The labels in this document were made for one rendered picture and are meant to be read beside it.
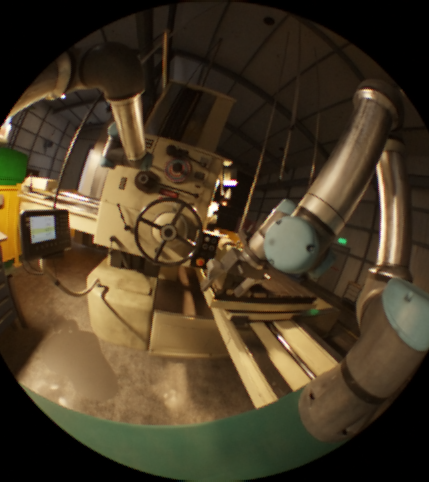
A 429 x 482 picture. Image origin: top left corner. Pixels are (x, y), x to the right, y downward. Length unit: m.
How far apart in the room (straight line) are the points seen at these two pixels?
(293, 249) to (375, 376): 0.20
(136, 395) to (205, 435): 1.35
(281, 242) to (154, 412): 1.48
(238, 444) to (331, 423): 0.12
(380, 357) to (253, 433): 0.17
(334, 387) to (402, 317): 0.13
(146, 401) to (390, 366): 1.50
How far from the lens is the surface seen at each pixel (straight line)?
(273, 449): 0.26
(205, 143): 1.88
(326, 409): 0.28
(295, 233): 0.20
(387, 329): 0.23
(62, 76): 0.40
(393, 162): 0.42
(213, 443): 0.23
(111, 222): 1.15
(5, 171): 4.29
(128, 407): 1.52
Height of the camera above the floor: 1.46
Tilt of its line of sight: 8 degrees down
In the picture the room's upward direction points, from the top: 17 degrees clockwise
